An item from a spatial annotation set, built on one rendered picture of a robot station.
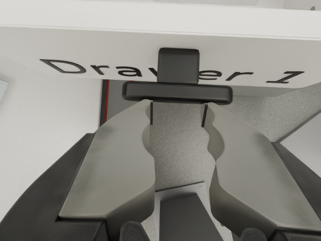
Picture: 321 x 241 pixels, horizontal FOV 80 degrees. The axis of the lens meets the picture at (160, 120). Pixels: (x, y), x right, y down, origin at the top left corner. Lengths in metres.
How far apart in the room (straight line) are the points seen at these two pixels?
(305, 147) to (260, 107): 0.29
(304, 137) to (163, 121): 0.73
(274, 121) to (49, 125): 1.08
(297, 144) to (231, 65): 1.07
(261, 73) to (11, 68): 0.33
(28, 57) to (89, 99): 0.12
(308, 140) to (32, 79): 1.19
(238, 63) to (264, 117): 1.01
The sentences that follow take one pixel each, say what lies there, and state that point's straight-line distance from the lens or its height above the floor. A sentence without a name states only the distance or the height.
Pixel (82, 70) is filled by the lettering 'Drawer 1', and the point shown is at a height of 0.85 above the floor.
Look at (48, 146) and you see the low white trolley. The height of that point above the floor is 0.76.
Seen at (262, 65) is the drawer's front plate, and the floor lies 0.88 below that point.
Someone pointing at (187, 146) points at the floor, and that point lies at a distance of 1.05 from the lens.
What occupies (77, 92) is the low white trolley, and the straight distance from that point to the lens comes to 0.31.
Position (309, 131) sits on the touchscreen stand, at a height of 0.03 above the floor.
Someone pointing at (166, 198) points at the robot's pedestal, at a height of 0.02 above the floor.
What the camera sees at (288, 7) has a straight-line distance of 0.26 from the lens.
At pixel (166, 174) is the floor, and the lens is 1.06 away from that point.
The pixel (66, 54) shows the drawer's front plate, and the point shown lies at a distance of 0.18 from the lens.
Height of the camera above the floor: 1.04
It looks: 87 degrees down
